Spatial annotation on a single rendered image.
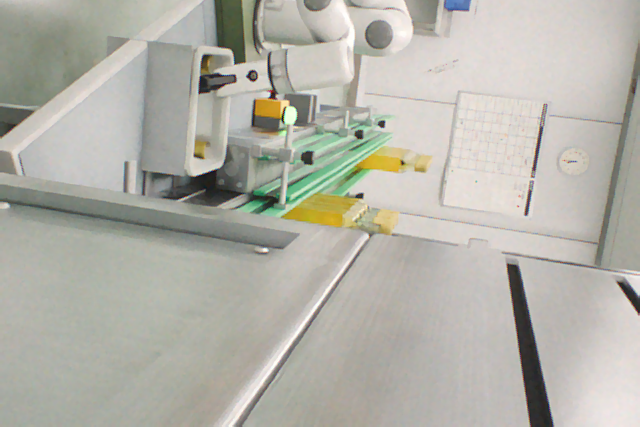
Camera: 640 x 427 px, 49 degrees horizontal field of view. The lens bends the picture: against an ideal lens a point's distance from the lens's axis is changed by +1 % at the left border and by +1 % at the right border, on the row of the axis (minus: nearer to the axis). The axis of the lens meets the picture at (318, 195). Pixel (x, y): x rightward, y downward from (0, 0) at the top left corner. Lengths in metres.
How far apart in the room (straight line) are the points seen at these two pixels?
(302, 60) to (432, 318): 0.89
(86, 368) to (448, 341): 0.15
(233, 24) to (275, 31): 0.10
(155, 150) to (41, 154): 0.29
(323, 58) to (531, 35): 6.19
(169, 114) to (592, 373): 1.00
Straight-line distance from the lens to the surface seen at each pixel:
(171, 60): 1.22
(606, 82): 7.38
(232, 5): 1.48
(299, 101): 2.04
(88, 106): 1.08
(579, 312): 0.38
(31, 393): 0.26
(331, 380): 0.26
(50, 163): 1.02
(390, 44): 1.48
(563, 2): 7.35
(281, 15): 1.54
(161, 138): 1.23
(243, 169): 1.38
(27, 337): 0.31
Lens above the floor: 1.30
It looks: 11 degrees down
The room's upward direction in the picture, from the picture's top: 99 degrees clockwise
